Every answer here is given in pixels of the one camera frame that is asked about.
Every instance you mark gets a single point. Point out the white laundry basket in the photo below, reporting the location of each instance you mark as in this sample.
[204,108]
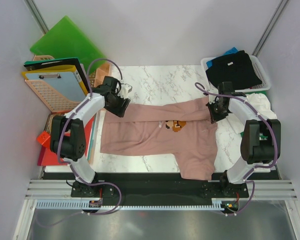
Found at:
[258,69]

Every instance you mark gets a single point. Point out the pink t shirt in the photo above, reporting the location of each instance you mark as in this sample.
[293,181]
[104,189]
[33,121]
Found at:
[182,129]

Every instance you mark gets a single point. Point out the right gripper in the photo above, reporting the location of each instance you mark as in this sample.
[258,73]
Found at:
[214,117]

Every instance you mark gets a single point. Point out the orange desk organizer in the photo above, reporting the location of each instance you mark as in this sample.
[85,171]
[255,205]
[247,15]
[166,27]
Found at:
[97,77]

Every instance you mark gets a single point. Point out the pink file rack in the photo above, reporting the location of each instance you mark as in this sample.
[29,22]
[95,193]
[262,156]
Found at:
[60,88]

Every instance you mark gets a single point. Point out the red folder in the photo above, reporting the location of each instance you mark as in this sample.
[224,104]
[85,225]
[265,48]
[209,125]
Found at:
[49,158]

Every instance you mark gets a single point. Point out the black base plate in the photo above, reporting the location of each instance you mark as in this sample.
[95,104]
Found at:
[111,193]

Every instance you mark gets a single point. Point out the yellow folder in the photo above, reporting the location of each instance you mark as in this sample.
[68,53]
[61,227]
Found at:
[45,70]

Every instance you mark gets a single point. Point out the green plastic folder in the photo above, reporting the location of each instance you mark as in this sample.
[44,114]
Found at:
[66,40]

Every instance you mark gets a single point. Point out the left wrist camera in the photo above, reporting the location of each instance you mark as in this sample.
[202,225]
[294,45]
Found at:
[125,90]

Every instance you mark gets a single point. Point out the white t shirt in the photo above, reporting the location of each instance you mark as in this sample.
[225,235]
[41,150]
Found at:
[261,103]

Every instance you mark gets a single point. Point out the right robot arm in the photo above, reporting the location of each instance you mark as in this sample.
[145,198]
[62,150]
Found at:
[260,143]

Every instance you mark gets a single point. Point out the blue clipboard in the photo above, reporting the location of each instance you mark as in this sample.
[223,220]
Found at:
[60,85]

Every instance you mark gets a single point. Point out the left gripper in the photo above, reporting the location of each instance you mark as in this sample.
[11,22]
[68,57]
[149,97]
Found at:
[120,111]

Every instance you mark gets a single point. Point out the aluminium frame rail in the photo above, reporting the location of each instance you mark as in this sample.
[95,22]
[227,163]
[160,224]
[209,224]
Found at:
[263,185]

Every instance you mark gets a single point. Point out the black t shirt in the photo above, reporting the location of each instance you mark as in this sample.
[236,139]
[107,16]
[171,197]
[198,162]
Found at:
[236,68]

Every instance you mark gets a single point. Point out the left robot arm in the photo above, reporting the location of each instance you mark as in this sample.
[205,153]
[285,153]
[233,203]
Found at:
[68,138]

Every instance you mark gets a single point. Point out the black folder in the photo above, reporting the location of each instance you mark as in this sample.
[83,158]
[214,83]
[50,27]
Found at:
[43,64]

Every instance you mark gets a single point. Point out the red cube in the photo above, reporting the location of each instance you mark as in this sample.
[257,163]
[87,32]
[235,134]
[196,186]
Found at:
[44,139]

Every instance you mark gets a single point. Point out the brown book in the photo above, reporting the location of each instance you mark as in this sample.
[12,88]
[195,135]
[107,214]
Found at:
[48,124]

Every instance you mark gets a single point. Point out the white cable duct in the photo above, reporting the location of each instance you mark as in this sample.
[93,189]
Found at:
[87,204]

